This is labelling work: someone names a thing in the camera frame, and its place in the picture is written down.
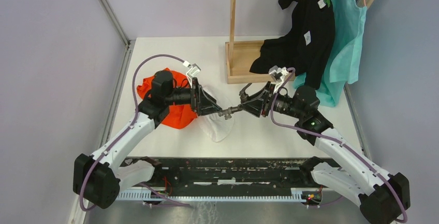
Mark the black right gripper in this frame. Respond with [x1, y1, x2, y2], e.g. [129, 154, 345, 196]
[238, 81, 303, 119]

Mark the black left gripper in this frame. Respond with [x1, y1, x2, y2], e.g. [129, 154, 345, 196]
[165, 77, 222, 116]

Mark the silver angle valve fitting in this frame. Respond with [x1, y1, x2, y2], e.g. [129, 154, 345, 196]
[218, 109, 232, 120]

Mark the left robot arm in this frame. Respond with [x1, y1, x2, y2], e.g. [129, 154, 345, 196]
[73, 70, 222, 211]

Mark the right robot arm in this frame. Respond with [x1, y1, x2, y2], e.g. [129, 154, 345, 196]
[239, 82, 411, 223]

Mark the orange cloth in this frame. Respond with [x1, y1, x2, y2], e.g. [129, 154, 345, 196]
[136, 68, 197, 129]

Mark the white bucket hat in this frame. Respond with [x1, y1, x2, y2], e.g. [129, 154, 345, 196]
[194, 85, 235, 143]

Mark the wooden clothes rack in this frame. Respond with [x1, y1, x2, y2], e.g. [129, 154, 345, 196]
[225, 0, 293, 84]

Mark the black t-shirt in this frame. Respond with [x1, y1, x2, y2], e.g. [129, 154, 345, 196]
[250, 0, 335, 89]

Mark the teal garment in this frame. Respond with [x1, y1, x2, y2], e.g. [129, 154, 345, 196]
[295, 0, 367, 107]

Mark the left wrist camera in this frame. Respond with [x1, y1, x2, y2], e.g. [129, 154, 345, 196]
[183, 61, 201, 87]

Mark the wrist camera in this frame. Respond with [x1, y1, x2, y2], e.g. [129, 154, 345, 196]
[183, 61, 201, 87]
[268, 66, 289, 87]

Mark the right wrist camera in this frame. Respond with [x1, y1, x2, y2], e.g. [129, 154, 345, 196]
[268, 66, 289, 87]

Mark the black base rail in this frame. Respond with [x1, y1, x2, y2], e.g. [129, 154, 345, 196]
[121, 157, 339, 201]

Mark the white cable duct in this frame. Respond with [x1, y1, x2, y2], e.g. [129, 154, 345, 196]
[116, 188, 310, 203]

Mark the aluminium frame rail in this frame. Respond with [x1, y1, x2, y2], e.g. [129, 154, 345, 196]
[62, 38, 141, 223]

